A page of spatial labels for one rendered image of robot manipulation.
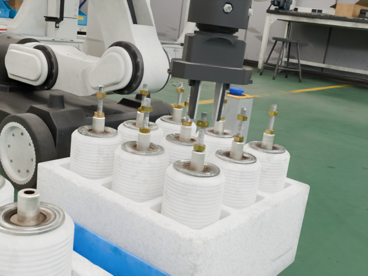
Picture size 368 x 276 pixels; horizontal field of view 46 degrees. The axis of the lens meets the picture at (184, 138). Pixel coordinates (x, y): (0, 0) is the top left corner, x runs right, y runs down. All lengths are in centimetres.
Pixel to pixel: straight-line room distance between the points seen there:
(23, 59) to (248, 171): 92
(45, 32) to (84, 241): 255
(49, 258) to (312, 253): 72
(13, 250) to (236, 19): 40
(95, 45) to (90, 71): 240
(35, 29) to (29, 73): 175
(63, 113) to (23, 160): 15
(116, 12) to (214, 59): 62
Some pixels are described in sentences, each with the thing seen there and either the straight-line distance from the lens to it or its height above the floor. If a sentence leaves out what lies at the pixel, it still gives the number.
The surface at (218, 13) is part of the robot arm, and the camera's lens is 61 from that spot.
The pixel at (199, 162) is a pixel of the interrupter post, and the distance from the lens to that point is 68.
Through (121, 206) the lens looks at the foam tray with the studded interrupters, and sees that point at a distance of 71.
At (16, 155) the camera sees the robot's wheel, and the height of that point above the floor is 9.
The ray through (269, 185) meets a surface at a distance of 86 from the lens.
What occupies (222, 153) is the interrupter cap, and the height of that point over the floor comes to 25.
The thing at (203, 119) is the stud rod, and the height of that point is 33.
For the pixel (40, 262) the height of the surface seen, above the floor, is 23.
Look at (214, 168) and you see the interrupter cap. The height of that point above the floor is 25.
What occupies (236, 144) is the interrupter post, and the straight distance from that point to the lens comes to 77.
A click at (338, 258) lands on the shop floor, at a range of 109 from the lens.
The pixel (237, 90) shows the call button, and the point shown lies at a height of 33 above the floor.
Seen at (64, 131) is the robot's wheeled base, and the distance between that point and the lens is 116.
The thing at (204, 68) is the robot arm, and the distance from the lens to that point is 63.
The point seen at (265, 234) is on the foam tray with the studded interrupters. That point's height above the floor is 12.
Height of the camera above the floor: 47
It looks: 15 degrees down
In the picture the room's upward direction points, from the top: 7 degrees clockwise
